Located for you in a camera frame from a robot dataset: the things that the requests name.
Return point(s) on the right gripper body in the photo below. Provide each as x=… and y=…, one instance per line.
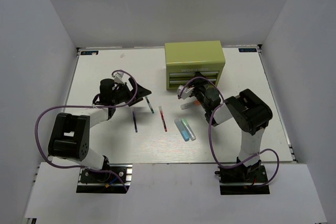
x=200, y=91

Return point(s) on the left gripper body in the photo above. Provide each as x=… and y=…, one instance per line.
x=122, y=95

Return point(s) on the green metal drawer box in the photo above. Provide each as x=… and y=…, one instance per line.
x=184, y=59

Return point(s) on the orange cap highlighter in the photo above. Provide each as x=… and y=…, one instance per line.
x=190, y=105

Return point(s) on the purple pen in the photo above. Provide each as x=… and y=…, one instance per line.
x=134, y=121

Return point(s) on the blue highlighter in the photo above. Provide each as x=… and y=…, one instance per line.
x=182, y=130

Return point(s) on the green highlighter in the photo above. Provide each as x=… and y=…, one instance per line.
x=188, y=129

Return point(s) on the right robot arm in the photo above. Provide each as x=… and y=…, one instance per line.
x=251, y=114

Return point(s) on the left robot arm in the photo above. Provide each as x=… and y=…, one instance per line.
x=71, y=133

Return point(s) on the green pen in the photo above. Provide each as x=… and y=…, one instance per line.
x=149, y=104

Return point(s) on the red pen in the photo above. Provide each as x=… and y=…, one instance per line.
x=162, y=118

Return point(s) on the left corner label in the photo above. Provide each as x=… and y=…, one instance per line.
x=91, y=52

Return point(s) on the corner label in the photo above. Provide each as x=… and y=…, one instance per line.
x=247, y=49
x=91, y=52

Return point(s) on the right corner label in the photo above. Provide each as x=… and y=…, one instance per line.
x=247, y=49

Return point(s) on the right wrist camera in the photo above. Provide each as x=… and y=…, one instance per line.
x=184, y=92

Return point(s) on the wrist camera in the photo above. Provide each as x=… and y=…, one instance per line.
x=117, y=76
x=184, y=92

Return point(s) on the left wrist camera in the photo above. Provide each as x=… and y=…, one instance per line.
x=117, y=76

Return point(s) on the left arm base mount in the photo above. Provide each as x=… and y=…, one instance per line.
x=105, y=183

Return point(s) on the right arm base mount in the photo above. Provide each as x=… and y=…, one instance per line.
x=243, y=181

